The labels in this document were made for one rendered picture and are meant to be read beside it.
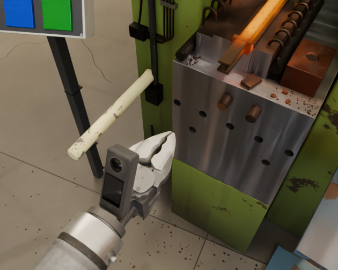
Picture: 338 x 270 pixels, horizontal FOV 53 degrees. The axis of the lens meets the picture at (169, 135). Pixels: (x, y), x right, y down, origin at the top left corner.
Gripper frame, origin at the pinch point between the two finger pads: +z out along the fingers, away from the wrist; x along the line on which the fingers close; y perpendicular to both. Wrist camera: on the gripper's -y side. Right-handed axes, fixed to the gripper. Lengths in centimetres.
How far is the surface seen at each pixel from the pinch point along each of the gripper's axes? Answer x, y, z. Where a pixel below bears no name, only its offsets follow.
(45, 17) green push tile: -46.1, -0.5, 15.2
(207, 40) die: -9.0, 3.1, 33.0
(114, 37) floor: -121, 100, 121
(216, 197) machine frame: 4, 65, 27
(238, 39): -0.6, -1.4, 31.4
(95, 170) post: -57, 92, 23
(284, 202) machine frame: 27, 78, 47
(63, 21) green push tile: -41.9, 0.2, 16.7
